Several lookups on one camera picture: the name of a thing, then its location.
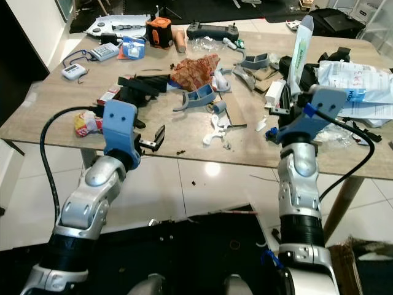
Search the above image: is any white green toothpaste tube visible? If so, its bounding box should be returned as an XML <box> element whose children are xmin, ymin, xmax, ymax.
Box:
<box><xmin>289</xmin><ymin>15</ymin><xmax>315</xmax><ymax>96</ymax></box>

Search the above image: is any white small box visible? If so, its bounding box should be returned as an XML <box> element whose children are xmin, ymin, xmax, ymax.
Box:
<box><xmin>265</xmin><ymin>80</ymin><xmax>286</xmax><ymax>110</ymax></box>

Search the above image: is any black pouch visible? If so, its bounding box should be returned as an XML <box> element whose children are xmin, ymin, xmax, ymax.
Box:
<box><xmin>278</xmin><ymin>55</ymin><xmax>302</xmax><ymax>87</ymax></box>

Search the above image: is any brown cardboard scrap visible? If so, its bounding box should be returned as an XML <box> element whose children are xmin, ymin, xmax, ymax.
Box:
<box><xmin>252</xmin><ymin>66</ymin><xmax>280</xmax><ymax>93</ymax></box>

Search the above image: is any grey printed housing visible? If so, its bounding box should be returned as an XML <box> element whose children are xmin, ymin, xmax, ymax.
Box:
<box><xmin>239</xmin><ymin>53</ymin><xmax>270</xmax><ymax>69</ymax></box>

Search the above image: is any grey curved printed part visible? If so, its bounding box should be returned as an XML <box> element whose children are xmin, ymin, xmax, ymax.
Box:
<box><xmin>232</xmin><ymin>66</ymin><xmax>255</xmax><ymax>92</ymax></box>

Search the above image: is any white printed plastic bag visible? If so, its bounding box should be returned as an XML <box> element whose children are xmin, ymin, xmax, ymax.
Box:
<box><xmin>316</xmin><ymin>60</ymin><xmax>393</xmax><ymax>120</ymax></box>

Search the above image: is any black plastic machine part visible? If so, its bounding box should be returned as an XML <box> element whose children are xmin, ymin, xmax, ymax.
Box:
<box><xmin>117</xmin><ymin>75</ymin><xmax>182</xmax><ymax>103</ymax></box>

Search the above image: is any brown cardboard strip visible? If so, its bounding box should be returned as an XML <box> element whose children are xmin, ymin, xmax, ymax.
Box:
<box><xmin>224</xmin><ymin>92</ymin><xmax>247</xmax><ymax>127</ymax></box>

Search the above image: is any white printed plastic part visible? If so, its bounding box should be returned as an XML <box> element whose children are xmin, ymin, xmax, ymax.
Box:
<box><xmin>203</xmin><ymin>114</ymin><xmax>229</xmax><ymax>146</ymax></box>

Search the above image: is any crumpled clear plastic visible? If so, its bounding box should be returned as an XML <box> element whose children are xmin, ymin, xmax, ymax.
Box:
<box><xmin>332</xmin><ymin>126</ymin><xmax>364</xmax><ymax>148</ymax></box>

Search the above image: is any yellow red snack wrapper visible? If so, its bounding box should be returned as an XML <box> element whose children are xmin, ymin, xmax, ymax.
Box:
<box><xmin>74</xmin><ymin>111</ymin><xmax>104</xmax><ymax>137</ymax></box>

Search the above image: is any red white small carton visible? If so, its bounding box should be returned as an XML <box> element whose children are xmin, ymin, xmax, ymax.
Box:
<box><xmin>96</xmin><ymin>83</ymin><xmax>122</xmax><ymax>105</ymax></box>

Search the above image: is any white plastic piece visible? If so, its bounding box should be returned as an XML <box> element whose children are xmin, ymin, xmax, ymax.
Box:
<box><xmin>212</xmin><ymin>69</ymin><xmax>231</xmax><ymax>94</ymax></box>

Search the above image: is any small blue-grey roll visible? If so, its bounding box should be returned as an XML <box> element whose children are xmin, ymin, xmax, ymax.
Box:
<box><xmin>212</xmin><ymin>100</ymin><xmax>228</xmax><ymax>116</ymax></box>

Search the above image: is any red patterned snack bag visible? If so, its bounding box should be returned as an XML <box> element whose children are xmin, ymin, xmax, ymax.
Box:
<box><xmin>171</xmin><ymin>53</ymin><xmax>220</xmax><ymax>92</ymax></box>

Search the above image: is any black bag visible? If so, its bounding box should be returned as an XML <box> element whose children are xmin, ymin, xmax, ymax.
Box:
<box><xmin>307</xmin><ymin>7</ymin><xmax>366</xmax><ymax>37</ymax></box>

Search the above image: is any clear plastic wrap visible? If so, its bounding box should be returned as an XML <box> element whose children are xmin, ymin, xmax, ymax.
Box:
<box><xmin>187</xmin><ymin>37</ymin><xmax>228</xmax><ymax>56</ymax></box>

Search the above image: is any blue white box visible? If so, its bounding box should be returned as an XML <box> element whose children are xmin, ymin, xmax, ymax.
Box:
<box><xmin>120</xmin><ymin>36</ymin><xmax>146</xmax><ymax>60</ymax></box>

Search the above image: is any black remote controller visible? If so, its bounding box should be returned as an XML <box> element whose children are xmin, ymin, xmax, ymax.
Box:
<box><xmin>187</xmin><ymin>22</ymin><xmax>234</xmax><ymax>42</ymax></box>

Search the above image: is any brown cylinder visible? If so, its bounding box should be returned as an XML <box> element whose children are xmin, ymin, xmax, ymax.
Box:
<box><xmin>173</xmin><ymin>29</ymin><xmax>187</xmax><ymax>53</ymax></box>

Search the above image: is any wooden table leg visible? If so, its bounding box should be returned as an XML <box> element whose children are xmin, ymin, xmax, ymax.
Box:
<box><xmin>322</xmin><ymin>175</ymin><xmax>366</xmax><ymax>242</ymax></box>

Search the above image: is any white keypad device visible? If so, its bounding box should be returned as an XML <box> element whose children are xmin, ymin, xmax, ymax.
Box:
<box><xmin>87</xmin><ymin>43</ymin><xmax>119</xmax><ymax>61</ymax></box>

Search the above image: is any black rug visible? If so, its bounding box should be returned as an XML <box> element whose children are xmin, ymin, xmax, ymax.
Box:
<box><xmin>71</xmin><ymin>0</ymin><xmax>314</xmax><ymax>25</ymax></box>

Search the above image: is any white grey flat device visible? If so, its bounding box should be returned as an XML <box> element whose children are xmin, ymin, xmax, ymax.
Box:
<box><xmin>86</xmin><ymin>14</ymin><xmax>151</xmax><ymax>37</ymax></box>

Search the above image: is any robot left leg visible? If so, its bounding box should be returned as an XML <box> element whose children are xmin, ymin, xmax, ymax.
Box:
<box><xmin>132</xmin><ymin>273</ymin><xmax>163</xmax><ymax>295</ymax></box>

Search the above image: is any robot leg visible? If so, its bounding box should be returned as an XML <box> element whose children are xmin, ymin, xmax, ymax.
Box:
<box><xmin>132</xmin><ymin>273</ymin><xmax>163</xmax><ymax>295</ymax></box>
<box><xmin>224</xmin><ymin>273</ymin><xmax>252</xmax><ymax>295</ymax></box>

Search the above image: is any robot right leg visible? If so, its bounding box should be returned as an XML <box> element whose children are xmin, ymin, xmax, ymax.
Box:
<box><xmin>224</xmin><ymin>273</ymin><xmax>252</xmax><ymax>295</ymax></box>

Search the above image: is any brown cardboard box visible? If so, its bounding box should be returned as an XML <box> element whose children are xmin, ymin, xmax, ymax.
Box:
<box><xmin>329</xmin><ymin>240</ymin><xmax>393</xmax><ymax>295</ymax></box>

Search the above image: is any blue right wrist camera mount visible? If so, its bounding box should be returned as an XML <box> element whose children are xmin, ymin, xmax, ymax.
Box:
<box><xmin>276</xmin><ymin>86</ymin><xmax>349</xmax><ymax>145</ymax></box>

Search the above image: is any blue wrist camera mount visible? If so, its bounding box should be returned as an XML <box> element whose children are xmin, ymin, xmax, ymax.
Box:
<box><xmin>276</xmin><ymin>86</ymin><xmax>349</xmax><ymax>145</ymax></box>
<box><xmin>102</xmin><ymin>100</ymin><xmax>142</xmax><ymax>170</ymax></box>

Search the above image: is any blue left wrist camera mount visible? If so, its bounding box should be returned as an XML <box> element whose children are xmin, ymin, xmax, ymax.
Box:
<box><xmin>102</xmin><ymin>100</ymin><xmax>142</xmax><ymax>170</ymax></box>

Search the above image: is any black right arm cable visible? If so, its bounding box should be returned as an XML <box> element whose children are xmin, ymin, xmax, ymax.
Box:
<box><xmin>313</xmin><ymin>108</ymin><xmax>376</xmax><ymax>203</ymax></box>

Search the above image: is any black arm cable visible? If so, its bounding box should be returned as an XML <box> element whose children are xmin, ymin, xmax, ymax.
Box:
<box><xmin>39</xmin><ymin>106</ymin><xmax>106</xmax><ymax>227</ymax></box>
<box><xmin>313</xmin><ymin>108</ymin><xmax>376</xmax><ymax>203</ymax></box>

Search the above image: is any blue-grey printed bracket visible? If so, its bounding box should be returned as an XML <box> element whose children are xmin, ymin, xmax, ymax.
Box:
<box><xmin>173</xmin><ymin>84</ymin><xmax>216</xmax><ymax>112</ymax></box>

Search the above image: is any white timer with blue lanyard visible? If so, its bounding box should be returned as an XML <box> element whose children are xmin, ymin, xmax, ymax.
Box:
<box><xmin>61</xmin><ymin>50</ymin><xmax>89</xmax><ymax>81</ymax></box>

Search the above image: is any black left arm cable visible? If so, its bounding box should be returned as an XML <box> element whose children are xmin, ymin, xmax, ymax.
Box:
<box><xmin>39</xmin><ymin>106</ymin><xmax>106</xmax><ymax>227</ymax></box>

